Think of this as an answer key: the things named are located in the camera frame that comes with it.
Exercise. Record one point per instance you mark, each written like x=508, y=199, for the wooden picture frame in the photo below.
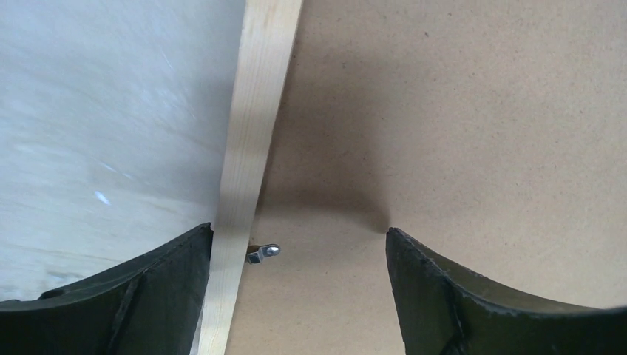
x=267, y=39

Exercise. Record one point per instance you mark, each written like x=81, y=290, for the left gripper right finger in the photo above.
x=446, y=308

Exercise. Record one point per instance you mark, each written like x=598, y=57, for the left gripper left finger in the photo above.
x=147, y=305

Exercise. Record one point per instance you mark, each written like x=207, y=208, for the brown frame backing board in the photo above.
x=493, y=132

